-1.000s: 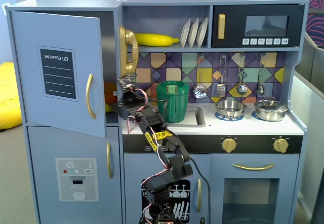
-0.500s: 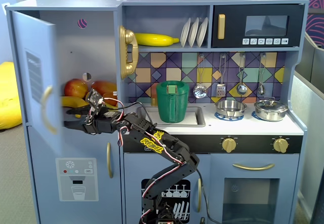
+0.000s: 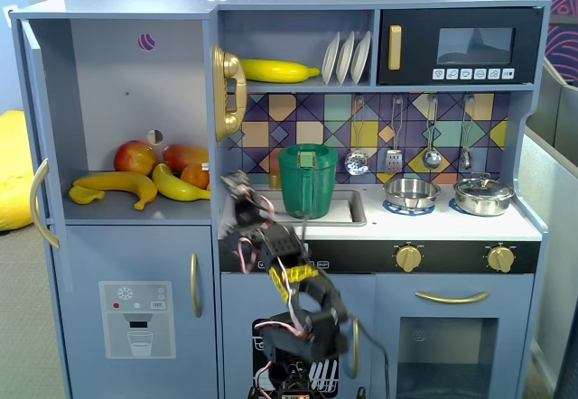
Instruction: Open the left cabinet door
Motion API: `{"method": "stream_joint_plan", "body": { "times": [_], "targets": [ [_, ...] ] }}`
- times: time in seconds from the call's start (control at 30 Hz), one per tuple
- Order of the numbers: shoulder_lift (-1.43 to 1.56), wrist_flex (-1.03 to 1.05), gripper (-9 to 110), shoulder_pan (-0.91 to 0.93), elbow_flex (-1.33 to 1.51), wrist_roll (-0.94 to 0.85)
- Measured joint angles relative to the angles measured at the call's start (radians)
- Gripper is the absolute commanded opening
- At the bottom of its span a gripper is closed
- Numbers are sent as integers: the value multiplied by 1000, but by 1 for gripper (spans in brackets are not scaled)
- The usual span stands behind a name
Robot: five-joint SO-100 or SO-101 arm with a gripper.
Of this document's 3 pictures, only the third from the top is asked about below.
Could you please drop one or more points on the red orange toy mango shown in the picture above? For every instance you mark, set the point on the red orange toy mango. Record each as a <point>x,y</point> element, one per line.
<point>187,154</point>

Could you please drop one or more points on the gold stove knob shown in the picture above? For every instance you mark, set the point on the gold stove knob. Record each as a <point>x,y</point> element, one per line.
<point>500,258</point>
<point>408,258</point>

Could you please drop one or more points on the steel pot with lid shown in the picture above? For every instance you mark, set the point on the steel pot with lid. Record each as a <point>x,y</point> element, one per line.
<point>483,198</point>

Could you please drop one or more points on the gold toy telephone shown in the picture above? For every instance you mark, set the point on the gold toy telephone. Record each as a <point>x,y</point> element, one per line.
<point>228,62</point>

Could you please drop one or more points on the steel slotted spatula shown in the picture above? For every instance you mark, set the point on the steel slotted spatula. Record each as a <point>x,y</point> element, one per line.
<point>394,160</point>

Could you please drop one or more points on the blue water dispenser cabinet door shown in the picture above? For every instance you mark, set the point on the blue water dispenser cabinet door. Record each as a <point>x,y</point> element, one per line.
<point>135,254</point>

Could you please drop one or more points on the large curved toy banana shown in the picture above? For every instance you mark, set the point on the large curved toy banana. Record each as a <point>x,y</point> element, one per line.
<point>122,184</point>

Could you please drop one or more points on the grey toy sink basin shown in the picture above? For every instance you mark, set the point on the grey toy sink basin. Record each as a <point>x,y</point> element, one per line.
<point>357,214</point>

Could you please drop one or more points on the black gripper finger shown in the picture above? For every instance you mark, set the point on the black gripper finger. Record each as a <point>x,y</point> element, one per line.
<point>235,179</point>
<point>244,193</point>

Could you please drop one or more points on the yellow patterned tape band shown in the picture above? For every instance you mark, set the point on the yellow patterned tape band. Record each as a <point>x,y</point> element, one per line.
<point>298,275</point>

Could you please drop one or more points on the blue oven door with window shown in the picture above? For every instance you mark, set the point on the blue oven door with window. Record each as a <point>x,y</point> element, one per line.
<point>451,318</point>

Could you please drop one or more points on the steel skimmer spoon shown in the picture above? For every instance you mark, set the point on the steel skimmer spoon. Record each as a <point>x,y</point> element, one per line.
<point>357,163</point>

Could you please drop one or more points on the small curved toy banana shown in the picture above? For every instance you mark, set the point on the small curved toy banana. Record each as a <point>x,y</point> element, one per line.
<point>174,188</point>

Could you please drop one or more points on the steel hanging whisk utensil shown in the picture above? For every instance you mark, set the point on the steel hanging whisk utensil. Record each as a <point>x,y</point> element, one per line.
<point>466,157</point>

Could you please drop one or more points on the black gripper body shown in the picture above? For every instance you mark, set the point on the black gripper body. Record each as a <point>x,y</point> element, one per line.
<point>237,191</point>

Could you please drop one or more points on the steel pan without lid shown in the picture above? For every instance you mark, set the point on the steel pan without lid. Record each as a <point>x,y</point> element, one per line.
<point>411,191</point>

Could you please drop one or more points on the blue toy kitchen unit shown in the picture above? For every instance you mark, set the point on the blue toy kitchen unit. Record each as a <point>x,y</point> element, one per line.
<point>316,2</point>

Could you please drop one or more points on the blue dishwasher door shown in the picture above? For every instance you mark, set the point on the blue dishwasher door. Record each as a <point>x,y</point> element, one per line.
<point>239,299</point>

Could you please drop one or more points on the toy orange fruit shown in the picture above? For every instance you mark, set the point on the toy orange fruit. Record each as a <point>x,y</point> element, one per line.
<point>195,175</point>

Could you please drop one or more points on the yellow bean bag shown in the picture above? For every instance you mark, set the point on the yellow bean bag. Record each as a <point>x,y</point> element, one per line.
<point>13,169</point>

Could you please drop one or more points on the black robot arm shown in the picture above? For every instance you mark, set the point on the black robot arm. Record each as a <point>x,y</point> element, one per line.
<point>323,336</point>

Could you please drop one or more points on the grey partition panel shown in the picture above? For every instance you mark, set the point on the grey partition panel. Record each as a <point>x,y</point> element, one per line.
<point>548,182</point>

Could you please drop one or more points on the red toy apple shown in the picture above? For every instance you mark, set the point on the red toy apple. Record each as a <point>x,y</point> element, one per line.
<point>133,157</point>

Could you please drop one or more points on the long straight yellow toy banana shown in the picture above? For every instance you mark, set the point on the long straight yellow toy banana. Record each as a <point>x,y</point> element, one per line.
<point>275,70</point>

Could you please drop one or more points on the white toy plate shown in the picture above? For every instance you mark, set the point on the white toy plate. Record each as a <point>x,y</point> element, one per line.
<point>345,58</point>
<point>329,58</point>
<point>361,56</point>

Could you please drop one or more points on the green plastic pitcher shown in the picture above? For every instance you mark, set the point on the green plastic pitcher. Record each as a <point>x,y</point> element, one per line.
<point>307,182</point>

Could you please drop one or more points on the steel ladle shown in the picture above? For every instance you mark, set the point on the steel ladle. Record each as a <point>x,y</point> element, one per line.
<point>431,159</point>

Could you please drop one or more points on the blue shopping list cabinet door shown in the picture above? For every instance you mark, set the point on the blue shopping list cabinet door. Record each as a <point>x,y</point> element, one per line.
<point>43,146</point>

